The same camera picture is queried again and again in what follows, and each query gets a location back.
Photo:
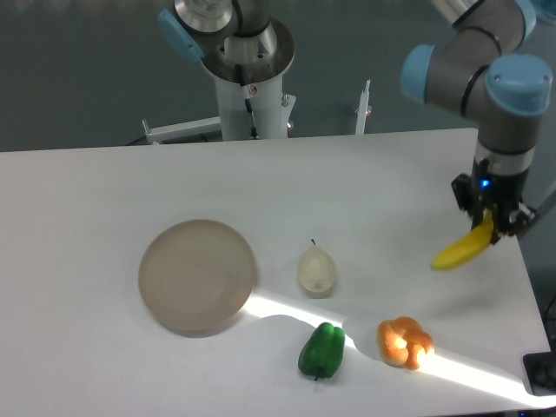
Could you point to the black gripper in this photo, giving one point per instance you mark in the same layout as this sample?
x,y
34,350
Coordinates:
x,y
501,194

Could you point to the yellow banana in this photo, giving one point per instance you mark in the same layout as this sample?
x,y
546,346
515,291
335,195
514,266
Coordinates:
x,y
467,247

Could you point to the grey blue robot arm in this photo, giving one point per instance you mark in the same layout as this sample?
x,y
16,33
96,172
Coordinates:
x,y
479,75

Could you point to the orange braided bread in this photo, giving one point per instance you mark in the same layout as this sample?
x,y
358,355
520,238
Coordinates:
x,y
404,343

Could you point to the black device at table corner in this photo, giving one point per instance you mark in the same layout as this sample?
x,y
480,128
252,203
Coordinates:
x,y
540,371

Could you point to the pale white pear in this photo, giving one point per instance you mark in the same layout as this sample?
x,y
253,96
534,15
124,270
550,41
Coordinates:
x,y
316,271

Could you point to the blue plastic bag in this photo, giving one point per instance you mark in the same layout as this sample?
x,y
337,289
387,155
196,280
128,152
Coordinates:
x,y
546,9

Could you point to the green bell pepper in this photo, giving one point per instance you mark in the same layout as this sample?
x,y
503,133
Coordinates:
x,y
322,354

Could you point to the beige round plate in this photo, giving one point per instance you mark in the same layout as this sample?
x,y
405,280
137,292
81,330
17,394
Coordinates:
x,y
196,276

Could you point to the white right frame bracket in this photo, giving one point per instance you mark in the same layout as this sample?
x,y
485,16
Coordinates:
x,y
364,110

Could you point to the white frame bracket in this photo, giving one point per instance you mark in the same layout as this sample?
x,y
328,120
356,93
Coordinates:
x,y
364,110
183,130

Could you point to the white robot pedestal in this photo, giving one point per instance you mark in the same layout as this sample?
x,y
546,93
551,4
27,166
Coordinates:
x,y
248,75

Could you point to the white left frame bracket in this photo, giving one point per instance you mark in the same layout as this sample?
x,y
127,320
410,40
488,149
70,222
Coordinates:
x,y
183,130

